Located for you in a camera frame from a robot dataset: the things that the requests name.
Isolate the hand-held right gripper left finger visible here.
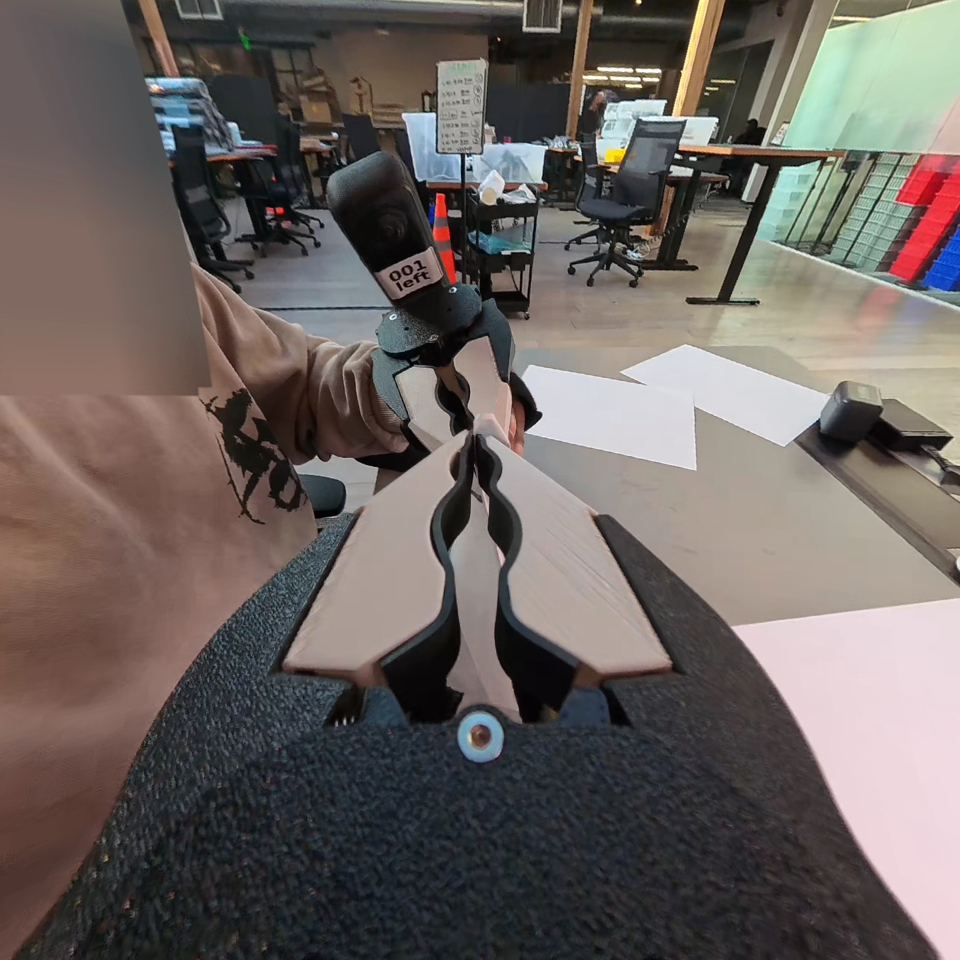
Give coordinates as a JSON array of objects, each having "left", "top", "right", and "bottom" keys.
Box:
[{"left": 281, "top": 429, "right": 477, "bottom": 714}]

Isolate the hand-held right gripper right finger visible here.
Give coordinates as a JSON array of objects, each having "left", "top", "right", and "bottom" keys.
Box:
[{"left": 478, "top": 431, "right": 675, "bottom": 715}]

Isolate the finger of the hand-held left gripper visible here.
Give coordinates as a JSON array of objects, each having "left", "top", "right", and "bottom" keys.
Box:
[
  {"left": 450, "top": 333, "right": 515, "bottom": 445},
  {"left": 392, "top": 366, "right": 474, "bottom": 453}
]

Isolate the person's left forearm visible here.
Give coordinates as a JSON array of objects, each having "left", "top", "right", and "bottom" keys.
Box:
[{"left": 191, "top": 262, "right": 412, "bottom": 465}]

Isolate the wooden standing desk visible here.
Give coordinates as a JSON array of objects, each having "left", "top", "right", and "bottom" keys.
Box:
[{"left": 675, "top": 142, "right": 849, "bottom": 306}]

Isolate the orange traffic cone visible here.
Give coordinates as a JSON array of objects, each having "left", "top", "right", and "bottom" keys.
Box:
[{"left": 431, "top": 193, "right": 459, "bottom": 286}]

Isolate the black mesh office chair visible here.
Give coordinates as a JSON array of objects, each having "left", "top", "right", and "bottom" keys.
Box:
[{"left": 298, "top": 474, "right": 348, "bottom": 520}]

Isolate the black utility cart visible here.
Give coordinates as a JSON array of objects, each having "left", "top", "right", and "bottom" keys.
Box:
[{"left": 466, "top": 183, "right": 541, "bottom": 320}]

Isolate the clear storage bin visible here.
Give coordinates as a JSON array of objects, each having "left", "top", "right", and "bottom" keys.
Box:
[{"left": 480, "top": 142, "right": 549, "bottom": 183}]

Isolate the white notice board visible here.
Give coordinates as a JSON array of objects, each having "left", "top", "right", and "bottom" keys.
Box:
[{"left": 436, "top": 58, "right": 489, "bottom": 156}]

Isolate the wooden column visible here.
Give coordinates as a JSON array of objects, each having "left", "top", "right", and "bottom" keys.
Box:
[
  {"left": 671, "top": 0, "right": 727, "bottom": 121},
  {"left": 566, "top": 0, "right": 595, "bottom": 141}
]

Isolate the stack of coloured plastic crates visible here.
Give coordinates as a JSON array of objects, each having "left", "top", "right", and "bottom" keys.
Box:
[{"left": 828, "top": 150, "right": 960, "bottom": 295}]

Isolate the frosted glass partition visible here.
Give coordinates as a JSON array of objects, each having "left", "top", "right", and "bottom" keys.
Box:
[{"left": 780, "top": 0, "right": 960, "bottom": 160}]

